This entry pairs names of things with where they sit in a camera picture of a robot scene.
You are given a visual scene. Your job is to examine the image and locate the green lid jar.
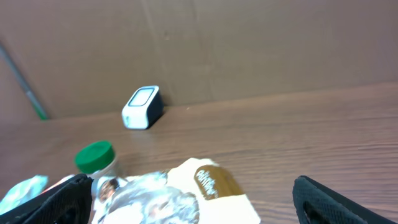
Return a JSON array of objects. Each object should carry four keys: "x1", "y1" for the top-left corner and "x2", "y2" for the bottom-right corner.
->
[{"x1": 74, "y1": 141, "x2": 124, "y2": 179}]

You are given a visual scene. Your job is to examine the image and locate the green pole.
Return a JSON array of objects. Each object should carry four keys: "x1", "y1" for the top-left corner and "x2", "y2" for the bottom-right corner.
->
[{"x1": 1, "y1": 43, "x2": 50, "y2": 120}]

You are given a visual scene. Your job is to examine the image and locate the teal snack packet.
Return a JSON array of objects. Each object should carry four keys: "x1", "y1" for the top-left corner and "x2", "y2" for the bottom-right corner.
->
[{"x1": 1, "y1": 175, "x2": 48, "y2": 215}]

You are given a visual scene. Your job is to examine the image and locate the white barcode scanner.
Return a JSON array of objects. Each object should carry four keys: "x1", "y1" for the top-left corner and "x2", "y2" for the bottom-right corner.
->
[{"x1": 121, "y1": 85, "x2": 164, "y2": 129}]

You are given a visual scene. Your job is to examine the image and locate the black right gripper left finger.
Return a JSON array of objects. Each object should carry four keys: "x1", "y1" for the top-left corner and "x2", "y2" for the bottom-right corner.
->
[{"x1": 1, "y1": 174, "x2": 93, "y2": 224}]

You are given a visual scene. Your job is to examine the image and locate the orange tissue pack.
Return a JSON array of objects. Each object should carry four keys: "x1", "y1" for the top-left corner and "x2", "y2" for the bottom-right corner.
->
[{"x1": 41, "y1": 174, "x2": 75, "y2": 194}]

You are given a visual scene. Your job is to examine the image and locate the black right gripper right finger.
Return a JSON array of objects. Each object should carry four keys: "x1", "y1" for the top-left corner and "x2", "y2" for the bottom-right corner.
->
[{"x1": 292, "y1": 175, "x2": 395, "y2": 224}]

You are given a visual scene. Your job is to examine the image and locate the beige Pantree snack bag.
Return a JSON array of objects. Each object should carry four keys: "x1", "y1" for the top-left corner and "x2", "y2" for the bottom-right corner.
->
[{"x1": 92, "y1": 158, "x2": 261, "y2": 224}]

